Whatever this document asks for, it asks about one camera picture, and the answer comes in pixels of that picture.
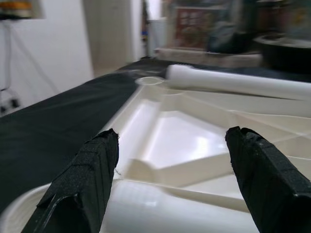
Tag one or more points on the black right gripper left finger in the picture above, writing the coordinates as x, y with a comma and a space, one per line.
82, 174

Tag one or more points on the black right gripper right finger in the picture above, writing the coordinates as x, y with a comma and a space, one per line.
267, 182

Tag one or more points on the white plastic table leg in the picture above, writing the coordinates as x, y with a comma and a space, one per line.
150, 208
230, 82

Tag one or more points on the black tablecloth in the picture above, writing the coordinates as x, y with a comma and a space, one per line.
60, 116

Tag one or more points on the white plastic table top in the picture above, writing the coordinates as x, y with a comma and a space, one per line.
182, 136

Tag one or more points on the black power adapter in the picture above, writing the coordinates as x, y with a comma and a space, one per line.
13, 103

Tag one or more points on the black wok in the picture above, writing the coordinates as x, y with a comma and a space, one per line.
284, 55

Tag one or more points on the beige bench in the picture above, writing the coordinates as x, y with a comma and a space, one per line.
194, 57

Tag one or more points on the black floor mop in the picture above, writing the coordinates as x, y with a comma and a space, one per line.
145, 36

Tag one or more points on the black router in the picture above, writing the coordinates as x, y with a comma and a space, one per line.
14, 11

